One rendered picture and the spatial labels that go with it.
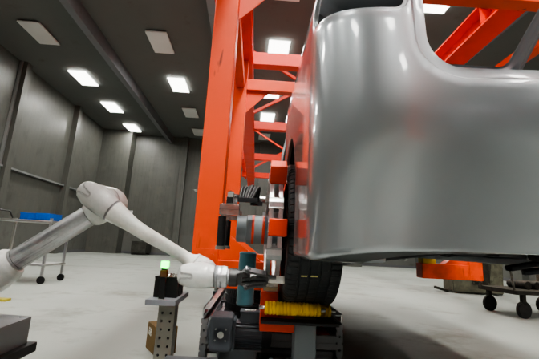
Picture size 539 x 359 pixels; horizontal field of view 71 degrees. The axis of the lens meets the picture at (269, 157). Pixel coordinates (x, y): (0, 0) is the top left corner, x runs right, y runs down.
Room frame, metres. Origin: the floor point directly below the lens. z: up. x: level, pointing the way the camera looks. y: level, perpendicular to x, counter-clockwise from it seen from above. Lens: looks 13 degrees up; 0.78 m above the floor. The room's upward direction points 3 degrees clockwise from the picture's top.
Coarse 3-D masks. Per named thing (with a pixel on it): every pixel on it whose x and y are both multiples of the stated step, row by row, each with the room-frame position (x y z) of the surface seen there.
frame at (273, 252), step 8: (272, 184) 1.71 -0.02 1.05; (280, 184) 1.71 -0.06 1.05; (272, 192) 1.66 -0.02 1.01; (280, 192) 1.67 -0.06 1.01; (272, 200) 1.62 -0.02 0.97; (280, 200) 1.63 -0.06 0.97; (272, 208) 1.62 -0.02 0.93; (280, 208) 1.62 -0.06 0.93; (272, 216) 1.62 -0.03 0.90; (280, 216) 1.62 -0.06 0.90; (280, 240) 1.62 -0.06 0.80; (264, 248) 2.12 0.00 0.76; (272, 248) 1.62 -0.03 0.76; (280, 248) 1.62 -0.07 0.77; (264, 256) 2.08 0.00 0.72; (272, 256) 1.63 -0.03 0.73; (280, 256) 1.63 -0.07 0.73; (264, 264) 2.04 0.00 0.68; (272, 264) 2.05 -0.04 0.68; (272, 272) 2.01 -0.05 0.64; (264, 288) 1.77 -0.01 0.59; (272, 288) 1.77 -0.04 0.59
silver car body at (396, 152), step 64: (320, 0) 1.05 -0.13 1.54; (384, 0) 0.97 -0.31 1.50; (320, 64) 1.01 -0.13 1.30; (384, 64) 0.86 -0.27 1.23; (448, 64) 0.83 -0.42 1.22; (512, 64) 2.25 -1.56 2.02; (320, 128) 1.00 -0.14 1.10; (384, 128) 0.87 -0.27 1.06; (448, 128) 0.83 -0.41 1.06; (512, 128) 0.81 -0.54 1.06; (320, 192) 1.01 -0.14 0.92; (384, 192) 0.90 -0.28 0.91; (448, 192) 0.87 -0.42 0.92; (512, 192) 0.85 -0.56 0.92; (320, 256) 1.03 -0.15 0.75; (384, 256) 0.98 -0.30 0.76; (512, 256) 2.65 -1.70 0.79
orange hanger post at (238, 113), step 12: (240, 96) 4.24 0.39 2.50; (240, 108) 4.24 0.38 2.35; (240, 120) 4.24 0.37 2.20; (240, 132) 4.24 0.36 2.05; (240, 144) 4.24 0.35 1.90; (240, 156) 4.24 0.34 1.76; (228, 168) 4.24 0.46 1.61; (240, 168) 4.24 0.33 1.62; (228, 180) 4.24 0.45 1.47; (240, 180) 4.26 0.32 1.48
